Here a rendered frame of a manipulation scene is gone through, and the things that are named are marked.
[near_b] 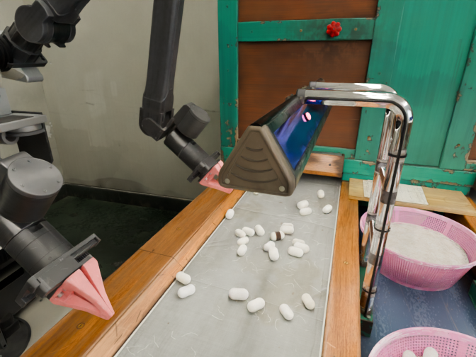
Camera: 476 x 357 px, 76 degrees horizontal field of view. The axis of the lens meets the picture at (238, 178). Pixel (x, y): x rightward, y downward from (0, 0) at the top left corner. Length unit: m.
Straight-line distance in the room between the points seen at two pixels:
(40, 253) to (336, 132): 0.91
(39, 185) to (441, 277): 0.76
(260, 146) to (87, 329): 0.43
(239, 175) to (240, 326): 0.33
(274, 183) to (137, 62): 2.08
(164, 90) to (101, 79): 1.80
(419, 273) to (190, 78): 1.76
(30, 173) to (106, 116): 2.15
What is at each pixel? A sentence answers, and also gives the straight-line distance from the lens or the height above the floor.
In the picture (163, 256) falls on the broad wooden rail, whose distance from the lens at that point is 0.70.
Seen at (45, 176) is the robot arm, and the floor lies 1.04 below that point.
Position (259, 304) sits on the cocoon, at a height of 0.76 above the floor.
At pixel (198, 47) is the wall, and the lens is 2.11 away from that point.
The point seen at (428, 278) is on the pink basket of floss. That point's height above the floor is 0.72.
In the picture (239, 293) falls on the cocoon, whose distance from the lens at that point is 0.61.
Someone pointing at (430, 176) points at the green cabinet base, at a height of 0.81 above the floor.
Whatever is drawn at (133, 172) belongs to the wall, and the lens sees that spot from 2.57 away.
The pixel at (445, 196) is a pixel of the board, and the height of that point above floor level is 0.78.
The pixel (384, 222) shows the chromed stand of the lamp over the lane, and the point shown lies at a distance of 0.55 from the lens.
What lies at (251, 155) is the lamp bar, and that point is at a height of 1.08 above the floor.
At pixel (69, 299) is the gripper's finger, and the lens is 0.49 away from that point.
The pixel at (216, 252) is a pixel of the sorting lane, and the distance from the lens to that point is 0.74.
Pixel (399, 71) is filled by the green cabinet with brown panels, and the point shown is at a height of 1.12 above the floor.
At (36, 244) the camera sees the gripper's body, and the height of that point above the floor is 0.95.
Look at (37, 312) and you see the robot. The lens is 1.45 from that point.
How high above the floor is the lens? 1.17
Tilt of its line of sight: 22 degrees down
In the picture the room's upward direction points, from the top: straight up
